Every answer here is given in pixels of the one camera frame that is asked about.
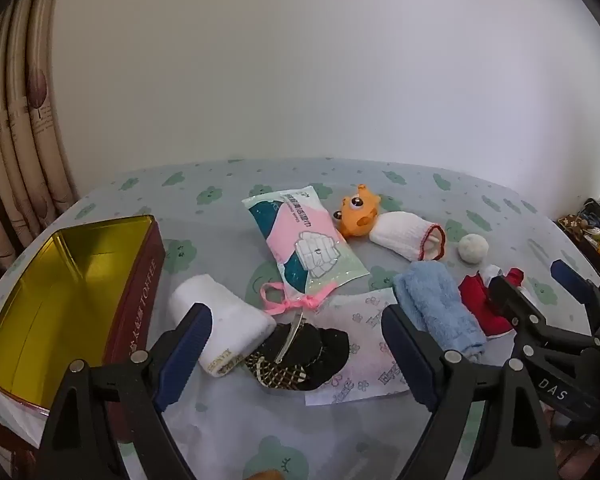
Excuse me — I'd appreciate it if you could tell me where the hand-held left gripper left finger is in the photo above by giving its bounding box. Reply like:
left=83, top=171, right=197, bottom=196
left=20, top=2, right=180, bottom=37
left=39, top=303, right=214, bottom=480

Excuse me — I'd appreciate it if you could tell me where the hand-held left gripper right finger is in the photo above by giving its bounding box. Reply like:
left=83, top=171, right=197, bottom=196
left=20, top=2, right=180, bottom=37
left=381, top=304, right=556, bottom=480

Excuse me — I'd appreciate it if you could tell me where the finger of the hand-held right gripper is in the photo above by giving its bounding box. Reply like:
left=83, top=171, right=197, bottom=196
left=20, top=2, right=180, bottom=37
left=487, top=275, right=548, bottom=356
left=551, top=259, right=600, bottom=333

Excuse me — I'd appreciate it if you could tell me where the red and white cloth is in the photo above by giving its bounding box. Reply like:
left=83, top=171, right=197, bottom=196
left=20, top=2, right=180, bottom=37
left=458, top=265, right=526, bottom=337

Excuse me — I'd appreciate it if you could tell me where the white towel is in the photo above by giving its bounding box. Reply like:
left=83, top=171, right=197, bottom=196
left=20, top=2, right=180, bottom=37
left=169, top=274, right=277, bottom=377

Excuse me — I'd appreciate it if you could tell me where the light blue towel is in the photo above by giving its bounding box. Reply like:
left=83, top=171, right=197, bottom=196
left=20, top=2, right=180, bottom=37
left=393, top=261, right=488, bottom=361

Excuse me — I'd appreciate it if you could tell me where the white fluffy ball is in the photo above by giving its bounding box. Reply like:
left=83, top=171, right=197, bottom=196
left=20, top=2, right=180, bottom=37
left=458, top=234, right=490, bottom=265

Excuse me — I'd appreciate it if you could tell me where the black gold patterned cloth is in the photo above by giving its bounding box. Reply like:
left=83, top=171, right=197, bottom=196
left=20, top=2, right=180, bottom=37
left=244, top=321, right=351, bottom=392

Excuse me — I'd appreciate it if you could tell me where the pink ribbon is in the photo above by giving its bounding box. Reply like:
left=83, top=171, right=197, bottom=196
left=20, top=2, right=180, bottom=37
left=260, top=282, right=331, bottom=317

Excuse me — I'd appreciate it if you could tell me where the white sock red trim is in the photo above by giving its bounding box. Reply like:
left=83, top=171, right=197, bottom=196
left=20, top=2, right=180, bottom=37
left=369, top=211, right=447, bottom=262

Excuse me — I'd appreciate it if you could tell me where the red tin box gold inside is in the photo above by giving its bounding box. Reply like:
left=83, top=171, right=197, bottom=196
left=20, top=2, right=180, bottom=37
left=0, top=215, right=167, bottom=461

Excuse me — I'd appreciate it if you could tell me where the wet wipes packet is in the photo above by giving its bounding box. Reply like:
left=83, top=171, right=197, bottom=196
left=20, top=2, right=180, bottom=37
left=242, top=187, right=371, bottom=297

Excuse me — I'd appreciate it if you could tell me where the white printed tissue packet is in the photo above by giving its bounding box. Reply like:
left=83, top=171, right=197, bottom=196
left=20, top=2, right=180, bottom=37
left=304, top=287, right=411, bottom=406

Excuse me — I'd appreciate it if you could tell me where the green cloud printed tablecloth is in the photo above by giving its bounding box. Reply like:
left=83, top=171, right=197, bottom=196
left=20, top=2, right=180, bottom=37
left=0, top=157, right=600, bottom=480

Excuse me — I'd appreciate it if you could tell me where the orange frog toy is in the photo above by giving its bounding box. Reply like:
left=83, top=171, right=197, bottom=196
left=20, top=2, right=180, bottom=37
left=332, top=184, right=381, bottom=238

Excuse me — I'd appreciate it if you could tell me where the beige leaf printed curtain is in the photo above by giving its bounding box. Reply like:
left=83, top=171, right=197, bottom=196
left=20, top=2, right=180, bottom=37
left=0, top=0, right=81, bottom=281

